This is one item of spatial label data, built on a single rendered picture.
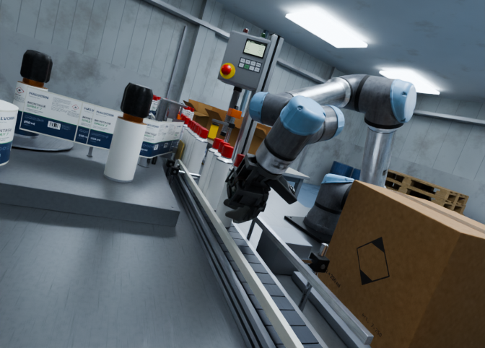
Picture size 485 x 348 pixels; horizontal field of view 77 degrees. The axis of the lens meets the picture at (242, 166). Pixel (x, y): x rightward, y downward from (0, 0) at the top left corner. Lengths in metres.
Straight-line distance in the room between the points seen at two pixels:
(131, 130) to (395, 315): 0.79
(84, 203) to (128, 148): 0.22
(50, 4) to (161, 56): 1.60
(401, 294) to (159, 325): 0.42
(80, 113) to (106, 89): 4.20
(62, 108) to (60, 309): 0.78
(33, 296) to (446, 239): 0.65
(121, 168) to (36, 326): 0.55
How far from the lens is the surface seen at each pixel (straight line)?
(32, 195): 0.87
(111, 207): 0.86
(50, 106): 1.22
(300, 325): 0.60
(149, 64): 5.51
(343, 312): 0.52
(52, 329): 0.55
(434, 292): 0.61
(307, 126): 0.56
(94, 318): 0.57
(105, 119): 1.19
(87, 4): 5.41
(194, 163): 1.23
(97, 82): 5.37
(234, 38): 1.25
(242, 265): 0.63
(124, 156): 0.98
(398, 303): 0.65
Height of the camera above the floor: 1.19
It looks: 9 degrees down
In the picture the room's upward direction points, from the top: 18 degrees clockwise
